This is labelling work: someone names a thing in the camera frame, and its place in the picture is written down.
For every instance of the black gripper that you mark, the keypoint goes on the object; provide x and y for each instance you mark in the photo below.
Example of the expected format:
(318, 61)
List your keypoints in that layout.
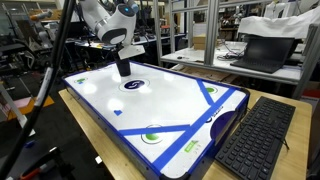
(119, 56)

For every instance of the grey background robot arm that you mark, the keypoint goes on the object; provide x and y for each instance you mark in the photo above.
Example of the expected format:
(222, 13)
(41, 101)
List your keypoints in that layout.
(134, 6)

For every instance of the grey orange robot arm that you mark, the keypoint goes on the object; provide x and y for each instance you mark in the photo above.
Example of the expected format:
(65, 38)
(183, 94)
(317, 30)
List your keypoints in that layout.
(41, 15)

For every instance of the dark plastic cup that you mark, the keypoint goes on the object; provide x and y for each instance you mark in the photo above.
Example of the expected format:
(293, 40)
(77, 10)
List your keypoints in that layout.
(124, 69)

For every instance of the white background desk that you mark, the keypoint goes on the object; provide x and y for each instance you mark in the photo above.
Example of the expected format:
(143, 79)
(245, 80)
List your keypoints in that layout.
(150, 39)

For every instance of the black monitor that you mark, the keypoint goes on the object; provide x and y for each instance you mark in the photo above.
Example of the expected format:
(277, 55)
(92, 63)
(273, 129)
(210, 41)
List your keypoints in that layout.
(78, 31)

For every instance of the small blue tape piece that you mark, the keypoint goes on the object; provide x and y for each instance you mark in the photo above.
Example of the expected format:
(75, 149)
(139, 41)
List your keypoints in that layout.
(117, 112)

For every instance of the small black object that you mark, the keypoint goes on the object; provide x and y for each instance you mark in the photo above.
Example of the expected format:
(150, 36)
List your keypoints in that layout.
(180, 57)

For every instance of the white blue air hockey table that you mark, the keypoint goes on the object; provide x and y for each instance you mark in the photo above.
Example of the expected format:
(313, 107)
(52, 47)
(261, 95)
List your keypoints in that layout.
(166, 110)

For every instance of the medium blue tape strip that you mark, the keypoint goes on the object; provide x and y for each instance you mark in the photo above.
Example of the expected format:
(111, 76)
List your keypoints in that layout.
(150, 130)

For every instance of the black office chair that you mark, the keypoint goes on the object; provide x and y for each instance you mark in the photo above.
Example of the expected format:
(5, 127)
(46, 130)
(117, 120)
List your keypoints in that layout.
(38, 61)

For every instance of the cardboard box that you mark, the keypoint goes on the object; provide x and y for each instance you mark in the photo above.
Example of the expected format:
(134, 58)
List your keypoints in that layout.
(200, 41)

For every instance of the orange floor mat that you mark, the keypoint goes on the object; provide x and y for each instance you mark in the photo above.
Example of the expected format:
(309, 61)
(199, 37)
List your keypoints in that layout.
(49, 100)

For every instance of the flat cardboard sheet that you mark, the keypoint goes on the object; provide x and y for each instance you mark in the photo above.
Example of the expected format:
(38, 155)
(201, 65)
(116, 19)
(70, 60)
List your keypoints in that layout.
(206, 74)

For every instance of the short blue tape strip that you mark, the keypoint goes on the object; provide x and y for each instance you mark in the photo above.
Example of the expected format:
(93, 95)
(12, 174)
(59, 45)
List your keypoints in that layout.
(205, 92)

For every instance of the long blue tape strip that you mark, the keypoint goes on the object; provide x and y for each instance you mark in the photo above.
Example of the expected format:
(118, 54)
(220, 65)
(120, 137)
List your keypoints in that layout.
(193, 130)

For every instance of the small white block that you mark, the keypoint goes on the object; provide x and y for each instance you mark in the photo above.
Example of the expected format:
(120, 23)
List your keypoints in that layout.
(98, 160)

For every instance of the white leaning panel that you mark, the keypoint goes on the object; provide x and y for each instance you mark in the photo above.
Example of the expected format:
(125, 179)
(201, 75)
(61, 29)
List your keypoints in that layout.
(10, 103)

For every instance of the small blue object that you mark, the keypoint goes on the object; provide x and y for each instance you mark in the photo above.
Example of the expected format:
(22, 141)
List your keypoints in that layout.
(30, 144)

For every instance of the black orange tool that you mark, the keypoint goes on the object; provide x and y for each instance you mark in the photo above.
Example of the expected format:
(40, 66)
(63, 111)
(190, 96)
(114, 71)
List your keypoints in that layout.
(50, 163)

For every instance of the black laptop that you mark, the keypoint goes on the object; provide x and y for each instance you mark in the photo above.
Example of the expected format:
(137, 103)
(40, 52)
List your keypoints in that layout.
(266, 50)

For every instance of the white background machine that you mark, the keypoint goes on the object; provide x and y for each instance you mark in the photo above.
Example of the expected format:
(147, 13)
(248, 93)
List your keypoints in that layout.
(271, 10)

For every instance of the black computer keyboard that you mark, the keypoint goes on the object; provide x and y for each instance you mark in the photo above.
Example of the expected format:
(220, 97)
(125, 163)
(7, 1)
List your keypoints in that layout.
(256, 140)

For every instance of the white cloth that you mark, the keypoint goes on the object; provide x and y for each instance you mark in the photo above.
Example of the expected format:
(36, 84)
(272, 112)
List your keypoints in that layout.
(283, 26)

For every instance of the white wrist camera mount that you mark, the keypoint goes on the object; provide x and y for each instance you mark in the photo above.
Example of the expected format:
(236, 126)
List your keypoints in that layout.
(131, 51)

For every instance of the aluminium profile frame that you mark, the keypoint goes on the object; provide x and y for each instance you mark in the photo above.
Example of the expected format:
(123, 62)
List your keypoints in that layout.
(211, 33)

